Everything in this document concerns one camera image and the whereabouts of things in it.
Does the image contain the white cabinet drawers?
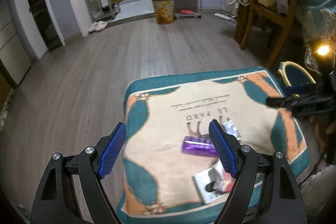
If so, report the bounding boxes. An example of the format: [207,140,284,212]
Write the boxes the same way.
[1,0,31,85]

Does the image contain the patterned teal orange cushion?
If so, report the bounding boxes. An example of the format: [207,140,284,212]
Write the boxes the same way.
[117,68,310,223]

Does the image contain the white printed booklet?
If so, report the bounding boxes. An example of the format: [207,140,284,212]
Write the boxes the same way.
[193,168,228,205]

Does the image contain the red floral paper bag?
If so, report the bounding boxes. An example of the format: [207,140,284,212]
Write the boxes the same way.
[213,160,235,194]

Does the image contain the teal yellow-rimmed waste basket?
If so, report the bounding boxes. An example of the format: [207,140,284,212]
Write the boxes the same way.
[277,61,316,97]

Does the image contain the silver foil wrapper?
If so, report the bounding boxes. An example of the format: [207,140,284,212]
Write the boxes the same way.
[222,119,242,141]

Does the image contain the purple plastic bottle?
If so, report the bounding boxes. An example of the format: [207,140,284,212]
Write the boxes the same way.
[181,136,218,157]

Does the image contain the white slippers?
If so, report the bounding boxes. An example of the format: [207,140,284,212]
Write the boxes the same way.
[88,21,108,33]

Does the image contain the white power strip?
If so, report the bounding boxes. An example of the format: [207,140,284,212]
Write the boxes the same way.
[214,13,232,21]

